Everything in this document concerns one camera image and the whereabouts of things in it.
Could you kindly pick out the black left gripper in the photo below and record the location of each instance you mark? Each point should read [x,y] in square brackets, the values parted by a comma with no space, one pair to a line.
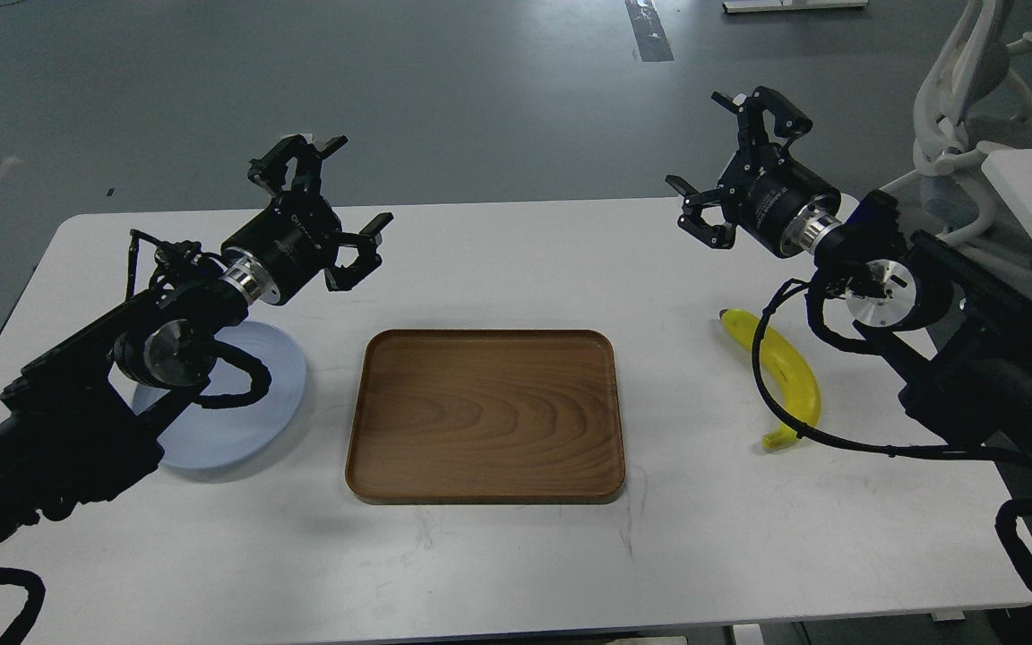
[295,237]

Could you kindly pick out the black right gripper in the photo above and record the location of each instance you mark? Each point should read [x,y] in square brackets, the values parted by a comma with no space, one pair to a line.
[775,203]

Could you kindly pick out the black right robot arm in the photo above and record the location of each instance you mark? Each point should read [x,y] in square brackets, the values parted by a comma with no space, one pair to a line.
[959,338]

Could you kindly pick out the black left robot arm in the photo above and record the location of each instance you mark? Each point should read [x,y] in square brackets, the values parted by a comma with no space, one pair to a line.
[86,416]

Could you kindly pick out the yellow banana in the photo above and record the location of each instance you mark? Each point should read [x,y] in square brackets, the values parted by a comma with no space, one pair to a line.
[787,367]

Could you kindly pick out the white office chair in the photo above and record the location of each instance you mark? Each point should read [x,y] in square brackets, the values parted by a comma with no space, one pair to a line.
[970,104]

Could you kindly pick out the brown wooden tray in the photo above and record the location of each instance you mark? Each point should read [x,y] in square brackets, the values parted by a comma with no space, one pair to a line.
[487,416]

